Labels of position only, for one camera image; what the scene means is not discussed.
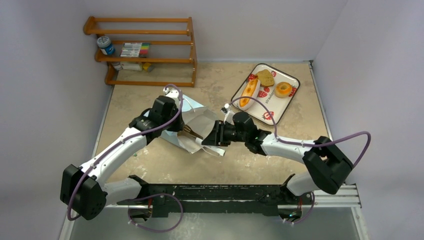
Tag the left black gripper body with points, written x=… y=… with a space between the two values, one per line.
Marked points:
x=175 y=127

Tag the white blue paper bag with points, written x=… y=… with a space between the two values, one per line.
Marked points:
x=199 y=118

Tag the wooden shelf rack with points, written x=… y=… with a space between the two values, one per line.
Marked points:
x=91 y=27

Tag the metal tongs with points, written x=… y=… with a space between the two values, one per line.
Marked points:
x=212 y=150

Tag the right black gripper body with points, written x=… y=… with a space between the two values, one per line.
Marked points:
x=221 y=134

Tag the coloured marker pen box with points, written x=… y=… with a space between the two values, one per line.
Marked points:
x=135 y=49

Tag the fake round bread bun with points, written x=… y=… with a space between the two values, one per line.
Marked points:
x=283 y=89

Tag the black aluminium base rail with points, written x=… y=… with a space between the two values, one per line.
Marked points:
x=159 y=200

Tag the fake long bread roll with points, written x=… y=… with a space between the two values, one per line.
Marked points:
x=249 y=93

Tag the strawberry pattern tray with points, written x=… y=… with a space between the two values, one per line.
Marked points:
x=268 y=106

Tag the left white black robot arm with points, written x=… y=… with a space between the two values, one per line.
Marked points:
x=84 y=188

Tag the fake toast slice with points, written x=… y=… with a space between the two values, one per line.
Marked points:
x=266 y=78

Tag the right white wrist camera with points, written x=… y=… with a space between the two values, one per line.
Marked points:
x=228 y=113

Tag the yellow small block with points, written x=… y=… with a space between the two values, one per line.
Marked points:
x=147 y=67

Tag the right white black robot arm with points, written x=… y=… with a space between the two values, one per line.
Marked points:
x=327 y=166

